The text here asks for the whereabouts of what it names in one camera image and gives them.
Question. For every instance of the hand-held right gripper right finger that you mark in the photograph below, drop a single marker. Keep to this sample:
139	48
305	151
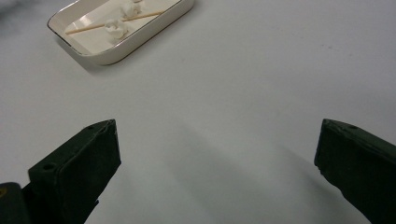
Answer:
358	168

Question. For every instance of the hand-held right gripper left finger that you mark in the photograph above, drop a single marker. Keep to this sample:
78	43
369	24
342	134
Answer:
84	168

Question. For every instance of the white rectangular tray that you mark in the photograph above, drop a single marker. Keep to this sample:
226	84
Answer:
93	43

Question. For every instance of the wooden skewer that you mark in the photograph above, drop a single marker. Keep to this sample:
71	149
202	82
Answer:
87	28

